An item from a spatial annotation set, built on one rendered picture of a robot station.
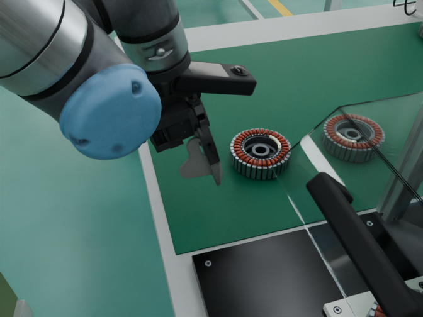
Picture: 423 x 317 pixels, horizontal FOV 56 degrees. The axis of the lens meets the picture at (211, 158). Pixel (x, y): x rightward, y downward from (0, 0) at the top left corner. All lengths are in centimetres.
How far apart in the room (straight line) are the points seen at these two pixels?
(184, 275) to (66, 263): 102
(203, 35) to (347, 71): 41
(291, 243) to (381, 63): 65
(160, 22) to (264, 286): 36
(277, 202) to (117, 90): 46
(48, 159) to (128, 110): 172
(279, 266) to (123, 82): 39
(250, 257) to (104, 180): 130
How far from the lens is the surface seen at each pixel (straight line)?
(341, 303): 56
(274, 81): 98
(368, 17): 139
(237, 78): 53
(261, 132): 76
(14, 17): 26
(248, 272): 58
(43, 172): 195
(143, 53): 46
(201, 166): 57
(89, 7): 41
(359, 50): 118
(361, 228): 27
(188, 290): 59
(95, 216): 169
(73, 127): 29
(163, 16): 45
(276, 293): 57
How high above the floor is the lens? 126
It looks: 43 degrees down
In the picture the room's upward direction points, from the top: straight up
